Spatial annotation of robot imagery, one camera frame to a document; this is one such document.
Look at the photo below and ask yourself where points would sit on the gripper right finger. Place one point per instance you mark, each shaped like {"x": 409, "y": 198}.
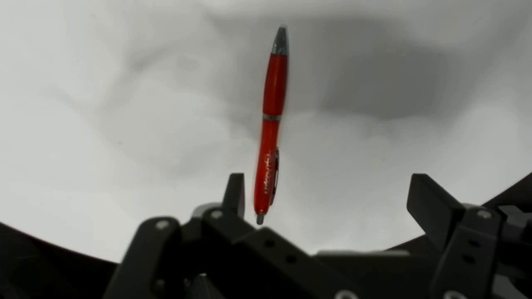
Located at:
{"x": 469, "y": 249}

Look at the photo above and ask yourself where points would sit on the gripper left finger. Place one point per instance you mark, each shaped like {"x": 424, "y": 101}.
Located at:
{"x": 232, "y": 249}

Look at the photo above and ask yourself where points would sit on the red pen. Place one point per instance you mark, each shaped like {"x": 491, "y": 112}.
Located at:
{"x": 274, "y": 91}

